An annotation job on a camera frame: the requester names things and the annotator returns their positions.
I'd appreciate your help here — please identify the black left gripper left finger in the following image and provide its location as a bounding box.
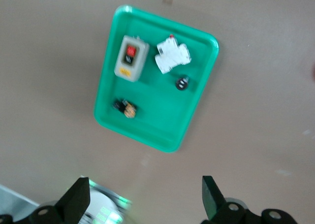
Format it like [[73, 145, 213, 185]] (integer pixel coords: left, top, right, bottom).
[[0, 176, 92, 224]]

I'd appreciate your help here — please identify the green plastic tray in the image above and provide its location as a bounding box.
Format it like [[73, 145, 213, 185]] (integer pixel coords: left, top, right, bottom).
[[93, 4, 220, 154]]

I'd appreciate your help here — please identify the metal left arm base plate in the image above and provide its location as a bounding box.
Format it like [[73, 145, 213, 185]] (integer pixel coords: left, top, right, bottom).
[[88, 179, 135, 224]]

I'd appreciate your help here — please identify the grey push button switch box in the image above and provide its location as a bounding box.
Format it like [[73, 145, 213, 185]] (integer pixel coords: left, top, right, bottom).
[[113, 34, 150, 83]]

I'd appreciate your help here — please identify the black round knob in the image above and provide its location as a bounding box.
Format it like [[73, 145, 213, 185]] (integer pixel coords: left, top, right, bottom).
[[175, 75, 190, 92]]

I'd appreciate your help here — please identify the white circuit breaker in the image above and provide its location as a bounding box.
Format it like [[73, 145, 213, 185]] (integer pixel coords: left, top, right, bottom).
[[154, 33, 192, 75]]

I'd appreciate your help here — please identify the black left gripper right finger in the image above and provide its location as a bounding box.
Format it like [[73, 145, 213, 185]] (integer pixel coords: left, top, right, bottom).
[[200, 175, 297, 224]]

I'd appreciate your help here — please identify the black copper coil component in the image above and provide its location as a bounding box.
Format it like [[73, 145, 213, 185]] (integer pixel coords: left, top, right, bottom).
[[113, 98, 137, 119]]

